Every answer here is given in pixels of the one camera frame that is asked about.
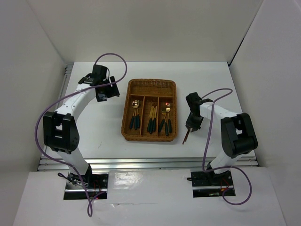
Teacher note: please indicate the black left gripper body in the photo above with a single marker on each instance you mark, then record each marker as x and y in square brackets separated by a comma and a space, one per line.
[107, 92]

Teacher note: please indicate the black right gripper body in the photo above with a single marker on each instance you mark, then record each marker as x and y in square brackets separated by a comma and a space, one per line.
[194, 121]

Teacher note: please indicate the gold knife green handle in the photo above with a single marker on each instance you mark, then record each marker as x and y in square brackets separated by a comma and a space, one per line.
[153, 111]
[149, 120]

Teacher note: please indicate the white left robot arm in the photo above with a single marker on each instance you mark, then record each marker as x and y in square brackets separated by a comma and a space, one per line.
[60, 129]

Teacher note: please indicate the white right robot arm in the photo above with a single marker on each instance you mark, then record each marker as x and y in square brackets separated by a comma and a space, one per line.
[237, 138]

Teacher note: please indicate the brown wicker cutlery tray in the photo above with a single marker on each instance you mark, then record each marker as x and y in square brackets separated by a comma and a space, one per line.
[150, 92]

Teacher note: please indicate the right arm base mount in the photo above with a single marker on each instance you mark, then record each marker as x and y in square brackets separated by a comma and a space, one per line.
[211, 184]

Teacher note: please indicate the aluminium frame rail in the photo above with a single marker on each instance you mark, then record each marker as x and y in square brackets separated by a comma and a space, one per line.
[101, 142]

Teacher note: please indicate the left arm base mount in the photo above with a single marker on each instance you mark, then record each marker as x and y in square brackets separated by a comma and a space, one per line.
[96, 189]

